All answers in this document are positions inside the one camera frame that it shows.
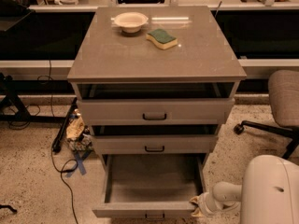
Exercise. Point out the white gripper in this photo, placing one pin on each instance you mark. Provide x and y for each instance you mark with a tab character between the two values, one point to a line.
205	203

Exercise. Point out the grey bottom drawer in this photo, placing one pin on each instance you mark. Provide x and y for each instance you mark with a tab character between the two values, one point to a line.
150	186

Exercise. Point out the grey drawer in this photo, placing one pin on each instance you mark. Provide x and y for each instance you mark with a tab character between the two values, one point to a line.
150	186
155	112
154	144

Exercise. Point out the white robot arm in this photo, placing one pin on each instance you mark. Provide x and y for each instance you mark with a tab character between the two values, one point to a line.
269	194

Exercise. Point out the grey middle drawer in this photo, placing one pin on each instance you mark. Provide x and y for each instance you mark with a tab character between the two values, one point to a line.
154	144

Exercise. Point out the grey drawer cabinet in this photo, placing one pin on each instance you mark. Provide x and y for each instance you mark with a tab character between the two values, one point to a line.
114	65

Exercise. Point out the grey top drawer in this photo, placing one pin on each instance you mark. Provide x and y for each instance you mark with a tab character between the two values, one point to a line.
155	112

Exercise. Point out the bag of snacks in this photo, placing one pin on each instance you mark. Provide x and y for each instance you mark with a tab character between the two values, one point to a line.
78	135

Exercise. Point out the grey office chair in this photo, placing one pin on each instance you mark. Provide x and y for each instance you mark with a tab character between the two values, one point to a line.
283	87

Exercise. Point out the black power strip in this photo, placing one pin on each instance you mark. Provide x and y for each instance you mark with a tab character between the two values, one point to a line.
56	147

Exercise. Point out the green yellow sponge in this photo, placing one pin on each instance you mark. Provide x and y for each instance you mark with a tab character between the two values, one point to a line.
161	39

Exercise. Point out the white paper bowl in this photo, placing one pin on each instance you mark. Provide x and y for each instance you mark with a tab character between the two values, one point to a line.
130	22

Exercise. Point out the black desk leg stand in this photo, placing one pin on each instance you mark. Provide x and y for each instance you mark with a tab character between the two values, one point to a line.
22	114

